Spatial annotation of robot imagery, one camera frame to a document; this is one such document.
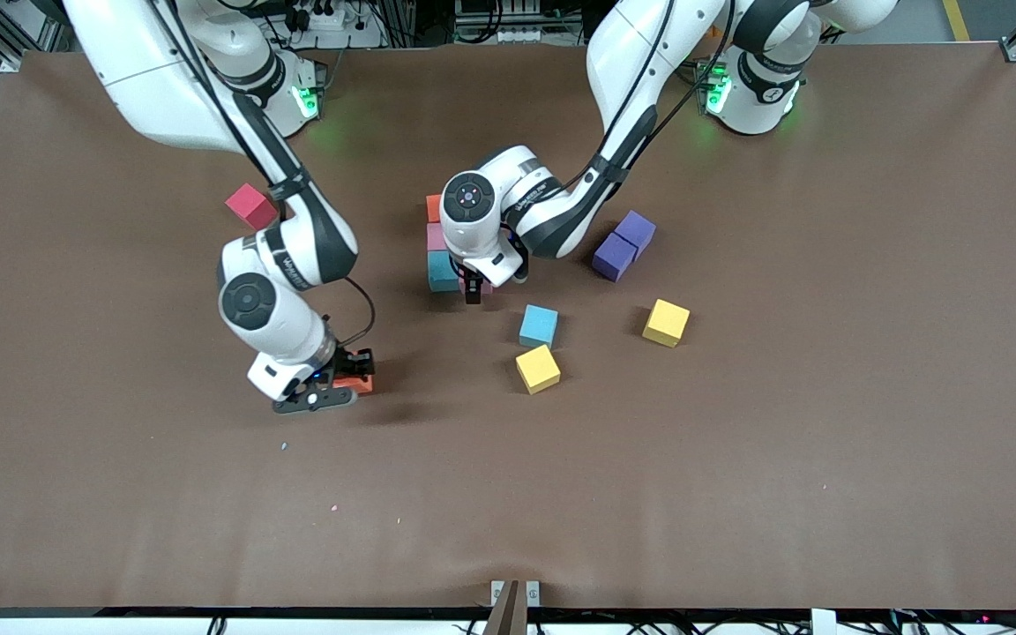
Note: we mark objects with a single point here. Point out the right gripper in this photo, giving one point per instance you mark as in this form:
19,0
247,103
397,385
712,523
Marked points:
348,362

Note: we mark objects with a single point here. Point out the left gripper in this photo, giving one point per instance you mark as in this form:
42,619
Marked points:
473,288

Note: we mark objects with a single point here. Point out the pink foam cube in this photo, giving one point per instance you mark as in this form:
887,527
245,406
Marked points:
435,236
485,287

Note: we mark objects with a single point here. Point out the orange foam cube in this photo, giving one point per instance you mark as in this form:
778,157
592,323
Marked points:
433,208
356,383

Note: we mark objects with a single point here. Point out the blue foam cube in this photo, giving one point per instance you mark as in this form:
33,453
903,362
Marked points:
442,272
539,326

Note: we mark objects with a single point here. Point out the yellow foam cube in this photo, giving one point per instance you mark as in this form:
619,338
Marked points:
537,367
666,321

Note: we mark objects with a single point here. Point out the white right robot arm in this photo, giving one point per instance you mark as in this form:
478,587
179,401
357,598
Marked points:
146,79

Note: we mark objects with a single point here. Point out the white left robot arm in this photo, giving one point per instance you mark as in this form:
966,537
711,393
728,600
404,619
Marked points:
631,53

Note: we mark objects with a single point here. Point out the purple foam cube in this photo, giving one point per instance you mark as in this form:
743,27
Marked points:
612,257
636,227

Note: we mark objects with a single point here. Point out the red foam cube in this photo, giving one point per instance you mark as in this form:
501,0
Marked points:
250,206

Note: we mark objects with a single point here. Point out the large table mat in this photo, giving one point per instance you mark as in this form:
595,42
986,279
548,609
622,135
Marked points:
508,494

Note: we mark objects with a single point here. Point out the white power strip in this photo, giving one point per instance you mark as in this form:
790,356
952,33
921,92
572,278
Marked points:
340,18
526,35

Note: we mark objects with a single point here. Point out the brown wedge bar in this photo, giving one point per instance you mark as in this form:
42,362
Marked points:
508,617

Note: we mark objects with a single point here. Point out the white label tag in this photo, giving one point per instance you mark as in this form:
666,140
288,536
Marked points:
823,623

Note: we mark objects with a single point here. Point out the metal clamp bracket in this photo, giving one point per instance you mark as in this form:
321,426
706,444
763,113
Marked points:
495,589

